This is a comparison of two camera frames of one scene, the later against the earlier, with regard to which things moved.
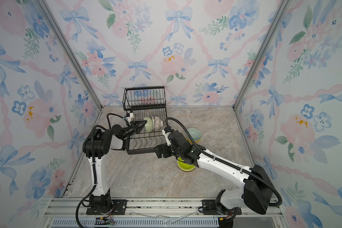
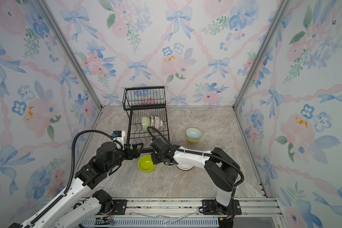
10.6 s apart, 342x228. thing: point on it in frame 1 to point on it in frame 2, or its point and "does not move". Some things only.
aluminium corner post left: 70,51 does not move
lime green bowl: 184,166 to 145,163
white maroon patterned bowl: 159,124 does not move
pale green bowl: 149,125 does not move
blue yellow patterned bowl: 153,118 does not move
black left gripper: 137,126 to 137,153
